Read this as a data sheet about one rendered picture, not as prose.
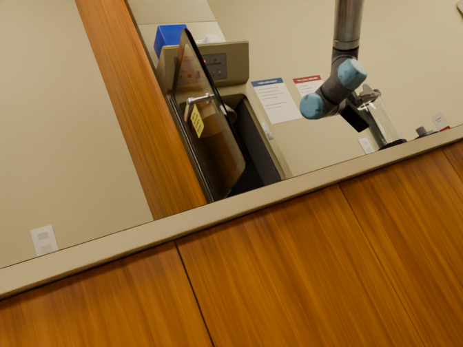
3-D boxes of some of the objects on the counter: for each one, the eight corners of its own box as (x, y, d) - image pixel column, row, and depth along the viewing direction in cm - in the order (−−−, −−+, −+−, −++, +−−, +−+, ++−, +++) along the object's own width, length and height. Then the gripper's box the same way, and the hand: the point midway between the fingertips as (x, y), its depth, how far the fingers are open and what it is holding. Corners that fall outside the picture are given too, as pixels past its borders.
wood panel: (169, 261, 134) (70, -11, 172) (176, 259, 135) (76, -11, 173) (204, 224, 92) (64, -124, 130) (214, 221, 94) (73, -123, 132)
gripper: (346, 74, 106) (375, 73, 121) (309, 104, 117) (340, 100, 131) (361, 97, 105) (389, 93, 119) (322, 127, 115) (353, 120, 130)
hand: (366, 104), depth 124 cm, fingers closed on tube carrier, 9 cm apart
